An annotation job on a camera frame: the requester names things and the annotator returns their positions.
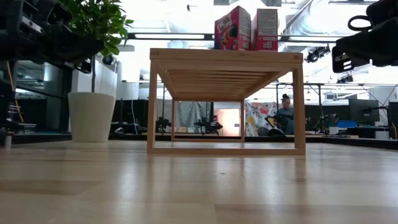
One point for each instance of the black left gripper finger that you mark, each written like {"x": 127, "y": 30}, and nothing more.
{"x": 87, "y": 48}

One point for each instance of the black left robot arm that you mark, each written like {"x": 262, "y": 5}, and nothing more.
{"x": 18, "y": 43}

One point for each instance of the white box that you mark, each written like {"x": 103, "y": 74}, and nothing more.
{"x": 381, "y": 135}

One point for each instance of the background black robot arm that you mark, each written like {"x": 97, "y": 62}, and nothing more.
{"x": 209, "y": 126}
{"x": 162, "y": 124}

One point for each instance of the colourful fruit print cloth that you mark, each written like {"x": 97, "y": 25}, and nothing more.
{"x": 258, "y": 119}

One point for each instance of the small grey cup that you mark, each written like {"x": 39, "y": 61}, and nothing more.
{"x": 8, "y": 141}

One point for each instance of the black computer monitor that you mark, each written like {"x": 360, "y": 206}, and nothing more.
{"x": 393, "y": 119}
{"x": 363, "y": 110}

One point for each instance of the pink board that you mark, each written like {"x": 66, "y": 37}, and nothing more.
{"x": 230, "y": 121}

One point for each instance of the white cabinet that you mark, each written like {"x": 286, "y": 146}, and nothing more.
{"x": 104, "y": 81}

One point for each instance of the grey cloth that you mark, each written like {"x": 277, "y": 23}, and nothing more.
{"x": 189, "y": 113}

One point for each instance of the person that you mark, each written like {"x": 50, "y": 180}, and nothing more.
{"x": 287, "y": 113}

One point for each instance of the blue bin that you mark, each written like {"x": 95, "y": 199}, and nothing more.
{"x": 347, "y": 124}

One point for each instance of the black ceiling spotlight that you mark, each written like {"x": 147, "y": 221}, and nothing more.
{"x": 345, "y": 79}
{"x": 315, "y": 55}

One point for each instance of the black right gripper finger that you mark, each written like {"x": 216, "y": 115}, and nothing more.
{"x": 335, "y": 56}

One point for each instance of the silver ventilation duct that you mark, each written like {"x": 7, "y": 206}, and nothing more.
{"x": 287, "y": 46}

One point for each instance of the green plant in white pot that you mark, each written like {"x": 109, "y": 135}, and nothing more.
{"x": 91, "y": 118}

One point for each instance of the dark glass cabinet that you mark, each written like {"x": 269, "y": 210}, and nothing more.
{"x": 40, "y": 93}

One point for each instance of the black ceiling light rail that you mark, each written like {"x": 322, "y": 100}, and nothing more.
{"x": 130, "y": 36}

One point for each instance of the red Froot Loops box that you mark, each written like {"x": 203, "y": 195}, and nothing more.
{"x": 231, "y": 31}
{"x": 265, "y": 25}

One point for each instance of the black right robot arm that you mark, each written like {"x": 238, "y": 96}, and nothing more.
{"x": 385, "y": 9}

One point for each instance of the wooden slatted shelf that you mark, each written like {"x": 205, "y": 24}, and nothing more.
{"x": 224, "y": 56}

